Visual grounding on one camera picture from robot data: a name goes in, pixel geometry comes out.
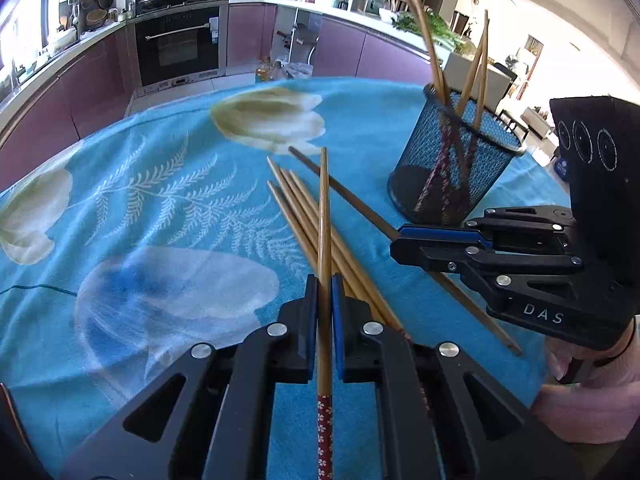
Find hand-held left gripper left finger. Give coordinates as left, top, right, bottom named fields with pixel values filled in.
left=60, top=274, right=321, bottom=480

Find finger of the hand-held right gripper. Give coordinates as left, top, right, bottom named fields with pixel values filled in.
left=399, top=205, right=576, bottom=252
left=390, top=241, right=584, bottom=287

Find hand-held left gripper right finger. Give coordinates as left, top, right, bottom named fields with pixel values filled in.
left=331, top=273, right=586, bottom=480

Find black mesh holder cup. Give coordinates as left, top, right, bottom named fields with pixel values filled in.
left=389, top=82, right=527, bottom=226

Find person's right forearm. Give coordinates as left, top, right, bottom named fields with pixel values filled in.
left=530, top=317, right=640, bottom=446

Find person's right hand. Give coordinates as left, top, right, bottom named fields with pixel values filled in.
left=546, top=337, right=607, bottom=387

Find black stool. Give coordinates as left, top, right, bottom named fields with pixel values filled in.
left=497, top=110, right=531, bottom=141

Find green leafy vegetables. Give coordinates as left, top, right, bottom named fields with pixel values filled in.
left=392, top=10, right=466, bottom=51

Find pink base cabinet run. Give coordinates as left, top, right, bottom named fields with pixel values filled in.
left=227, top=2, right=518, bottom=111
left=0, top=10, right=136, bottom=191

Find blue floral blanket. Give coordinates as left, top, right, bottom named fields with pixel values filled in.
left=0, top=76, right=573, bottom=480

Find black integrated stove oven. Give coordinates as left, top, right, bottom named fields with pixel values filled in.
left=132, top=0, right=228, bottom=93

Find dark smartphone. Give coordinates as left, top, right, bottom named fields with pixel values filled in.
left=0, top=382, right=51, bottom=480

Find kitchen window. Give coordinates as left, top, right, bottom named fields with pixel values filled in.
left=0, top=0, right=56, bottom=76

